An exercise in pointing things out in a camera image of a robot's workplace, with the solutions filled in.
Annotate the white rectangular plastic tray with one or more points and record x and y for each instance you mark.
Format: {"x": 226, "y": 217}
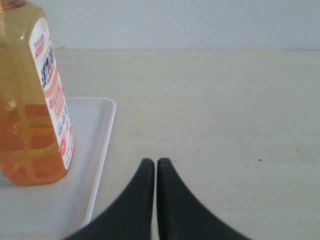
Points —
{"x": 55, "y": 211}

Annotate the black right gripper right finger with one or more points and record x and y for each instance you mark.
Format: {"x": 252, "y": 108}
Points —
{"x": 180, "y": 215}

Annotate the orange dish soap pump bottle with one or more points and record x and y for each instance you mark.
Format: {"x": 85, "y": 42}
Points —
{"x": 36, "y": 136}

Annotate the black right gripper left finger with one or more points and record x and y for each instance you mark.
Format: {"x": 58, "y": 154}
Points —
{"x": 129, "y": 217}

